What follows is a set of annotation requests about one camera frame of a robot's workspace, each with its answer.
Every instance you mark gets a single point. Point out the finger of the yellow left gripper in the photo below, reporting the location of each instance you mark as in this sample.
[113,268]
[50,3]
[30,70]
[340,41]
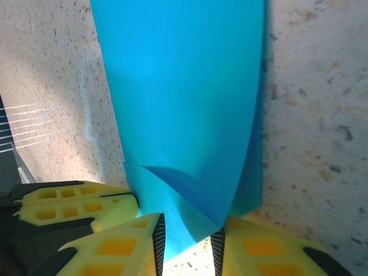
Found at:
[115,210]
[69,193]

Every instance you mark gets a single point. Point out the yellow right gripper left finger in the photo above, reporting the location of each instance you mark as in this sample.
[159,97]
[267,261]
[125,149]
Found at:
[115,250]

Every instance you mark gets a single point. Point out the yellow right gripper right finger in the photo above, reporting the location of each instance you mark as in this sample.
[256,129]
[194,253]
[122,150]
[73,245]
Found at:
[264,253]

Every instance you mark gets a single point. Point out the blue cloth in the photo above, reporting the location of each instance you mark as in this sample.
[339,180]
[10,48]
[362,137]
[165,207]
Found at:
[178,100]

